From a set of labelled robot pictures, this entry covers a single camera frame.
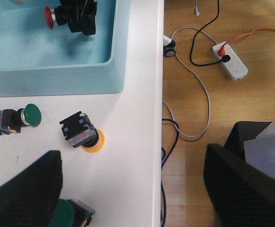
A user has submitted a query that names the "orange power cable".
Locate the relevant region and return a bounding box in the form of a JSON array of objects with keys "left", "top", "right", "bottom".
[{"left": 217, "top": 27, "right": 275, "bottom": 58}]

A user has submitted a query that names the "green button lying near box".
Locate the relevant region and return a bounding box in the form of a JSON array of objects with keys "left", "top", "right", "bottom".
[{"left": 0, "top": 104, "right": 42, "bottom": 135}]

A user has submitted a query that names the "yellow button upside down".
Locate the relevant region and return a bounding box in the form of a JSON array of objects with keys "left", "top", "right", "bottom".
[{"left": 59, "top": 111, "right": 105, "bottom": 153}]

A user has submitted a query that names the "white cable with plug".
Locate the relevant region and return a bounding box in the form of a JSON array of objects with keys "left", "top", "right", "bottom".
[{"left": 162, "top": 26, "right": 220, "bottom": 140}]

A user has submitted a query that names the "black power cable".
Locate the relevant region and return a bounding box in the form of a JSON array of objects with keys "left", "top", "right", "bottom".
[{"left": 189, "top": 0, "right": 231, "bottom": 66}]

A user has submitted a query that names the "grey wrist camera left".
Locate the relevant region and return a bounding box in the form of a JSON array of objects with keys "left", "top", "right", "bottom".
[{"left": 243, "top": 121, "right": 275, "bottom": 180}]

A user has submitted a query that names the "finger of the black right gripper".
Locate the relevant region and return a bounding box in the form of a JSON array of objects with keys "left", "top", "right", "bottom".
[{"left": 68, "top": 0, "right": 97, "bottom": 35}]

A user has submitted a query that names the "light blue plastic box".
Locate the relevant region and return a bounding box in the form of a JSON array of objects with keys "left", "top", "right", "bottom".
[{"left": 0, "top": 0, "right": 130, "bottom": 97}]

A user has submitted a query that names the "blue floor cable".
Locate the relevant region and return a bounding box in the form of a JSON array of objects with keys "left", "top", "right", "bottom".
[{"left": 160, "top": 118, "right": 180, "bottom": 227}]

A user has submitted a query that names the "green button upright front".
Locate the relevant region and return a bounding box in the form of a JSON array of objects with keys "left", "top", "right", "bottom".
[{"left": 48, "top": 199, "right": 95, "bottom": 227}]

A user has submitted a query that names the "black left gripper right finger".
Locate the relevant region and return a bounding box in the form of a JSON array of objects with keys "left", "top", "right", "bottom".
[{"left": 203, "top": 144, "right": 275, "bottom": 227}]

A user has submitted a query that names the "floor power outlet box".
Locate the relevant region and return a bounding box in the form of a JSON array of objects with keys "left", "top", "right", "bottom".
[{"left": 163, "top": 37, "right": 176, "bottom": 57}]

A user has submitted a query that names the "red button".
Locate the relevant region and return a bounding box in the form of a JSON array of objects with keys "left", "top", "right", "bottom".
[{"left": 43, "top": 0, "right": 71, "bottom": 29}]

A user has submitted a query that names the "dark grey box on floor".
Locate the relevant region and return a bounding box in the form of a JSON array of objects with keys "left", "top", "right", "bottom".
[{"left": 223, "top": 121, "right": 271, "bottom": 160}]

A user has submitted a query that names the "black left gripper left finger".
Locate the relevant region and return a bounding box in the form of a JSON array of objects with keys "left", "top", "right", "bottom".
[{"left": 0, "top": 150, "right": 63, "bottom": 227}]

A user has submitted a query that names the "white power strip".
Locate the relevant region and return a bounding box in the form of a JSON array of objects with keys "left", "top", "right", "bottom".
[{"left": 220, "top": 44, "right": 248, "bottom": 80}]

